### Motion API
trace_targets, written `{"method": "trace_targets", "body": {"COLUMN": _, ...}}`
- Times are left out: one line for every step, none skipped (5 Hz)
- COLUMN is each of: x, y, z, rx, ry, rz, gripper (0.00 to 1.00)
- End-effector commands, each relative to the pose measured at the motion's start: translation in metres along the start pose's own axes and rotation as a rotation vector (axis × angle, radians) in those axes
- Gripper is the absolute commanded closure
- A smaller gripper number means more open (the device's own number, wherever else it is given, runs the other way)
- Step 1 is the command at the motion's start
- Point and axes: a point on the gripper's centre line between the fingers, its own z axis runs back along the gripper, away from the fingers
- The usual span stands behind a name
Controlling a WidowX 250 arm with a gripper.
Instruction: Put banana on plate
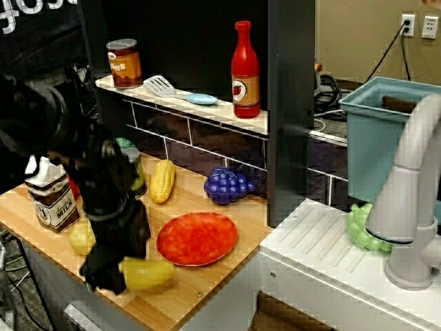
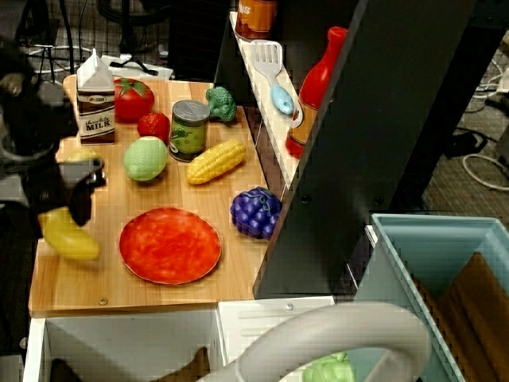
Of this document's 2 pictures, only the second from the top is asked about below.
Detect red toy strawberry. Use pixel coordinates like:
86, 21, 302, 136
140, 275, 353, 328
137, 112, 171, 145

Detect chocolate milk carton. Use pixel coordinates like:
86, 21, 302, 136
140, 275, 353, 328
76, 48, 116, 145

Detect red toy ketchup bottle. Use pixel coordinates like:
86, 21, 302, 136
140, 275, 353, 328
285, 25, 348, 160

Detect light green toy vegetable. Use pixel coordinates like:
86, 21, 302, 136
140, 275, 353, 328
301, 351, 357, 382

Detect white slanted shelf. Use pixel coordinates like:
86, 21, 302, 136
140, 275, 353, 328
229, 10, 300, 191

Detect green pea toy can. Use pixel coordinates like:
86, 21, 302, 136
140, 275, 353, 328
169, 99, 211, 163

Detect black stand with base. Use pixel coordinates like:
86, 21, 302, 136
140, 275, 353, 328
107, 0, 160, 77

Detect red toy tomato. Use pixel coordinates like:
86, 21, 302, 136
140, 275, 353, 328
113, 77, 155, 123

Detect orange toy can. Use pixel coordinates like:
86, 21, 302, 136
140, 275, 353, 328
234, 0, 278, 41

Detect black post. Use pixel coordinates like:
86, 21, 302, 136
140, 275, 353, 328
387, 0, 509, 212

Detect black and gray gripper body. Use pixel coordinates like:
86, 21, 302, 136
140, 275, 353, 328
6, 154, 107, 240

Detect large black panel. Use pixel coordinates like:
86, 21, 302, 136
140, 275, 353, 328
212, 0, 478, 300

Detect white looped cable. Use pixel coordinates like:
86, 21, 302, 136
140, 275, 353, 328
460, 153, 509, 188

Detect white toy kitchen cabinet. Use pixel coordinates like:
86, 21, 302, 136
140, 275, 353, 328
22, 296, 336, 382

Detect light blue plastic bin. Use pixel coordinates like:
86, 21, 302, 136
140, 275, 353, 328
348, 212, 509, 382

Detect red round plate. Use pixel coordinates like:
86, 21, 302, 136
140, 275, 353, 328
119, 207, 222, 286

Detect white spatula with blue handle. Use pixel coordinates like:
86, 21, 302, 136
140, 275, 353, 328
249, 39, 295, 116

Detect purple toy grapes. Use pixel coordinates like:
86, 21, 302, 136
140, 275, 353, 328
229, 185, 282, 240

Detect black floor device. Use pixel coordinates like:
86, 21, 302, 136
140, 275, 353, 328
443, 127, 489, 159

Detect green toy broccoli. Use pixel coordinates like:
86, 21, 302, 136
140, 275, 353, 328
204, 86, 238, 122

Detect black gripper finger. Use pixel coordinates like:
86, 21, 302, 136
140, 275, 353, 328
68, 173, 107, 228

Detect gray curved faucet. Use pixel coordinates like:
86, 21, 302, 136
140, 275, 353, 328
198, 301, 433, 382

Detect light green toy lime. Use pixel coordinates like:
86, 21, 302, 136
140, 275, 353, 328
122, 135, 169, 182

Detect yellow toy banana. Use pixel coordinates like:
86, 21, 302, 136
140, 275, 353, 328
38, 206, 101, 262

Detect yellow toy corn cob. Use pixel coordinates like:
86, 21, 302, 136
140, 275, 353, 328
185, 138, 247, 185

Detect white cable bundle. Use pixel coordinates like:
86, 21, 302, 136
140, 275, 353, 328
475, 49, 509, 103

